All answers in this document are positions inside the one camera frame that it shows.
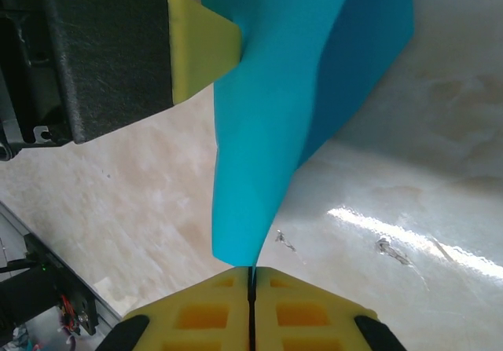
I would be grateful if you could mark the blue paper sheet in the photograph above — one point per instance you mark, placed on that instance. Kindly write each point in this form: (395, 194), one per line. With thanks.
(255, 131)

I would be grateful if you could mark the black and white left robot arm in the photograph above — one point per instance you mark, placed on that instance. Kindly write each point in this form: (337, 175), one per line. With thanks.
(23, 296)

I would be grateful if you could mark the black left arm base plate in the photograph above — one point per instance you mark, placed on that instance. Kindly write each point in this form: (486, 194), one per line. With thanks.
(78, 304)

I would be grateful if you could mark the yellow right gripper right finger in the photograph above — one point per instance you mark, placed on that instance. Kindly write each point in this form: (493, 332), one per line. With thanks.
(306, 319)

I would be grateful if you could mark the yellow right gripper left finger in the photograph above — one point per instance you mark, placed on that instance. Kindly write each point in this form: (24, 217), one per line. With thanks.
(204, 319)

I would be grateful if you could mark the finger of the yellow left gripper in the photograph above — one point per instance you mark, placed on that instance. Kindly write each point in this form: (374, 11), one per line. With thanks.
(118, 52)

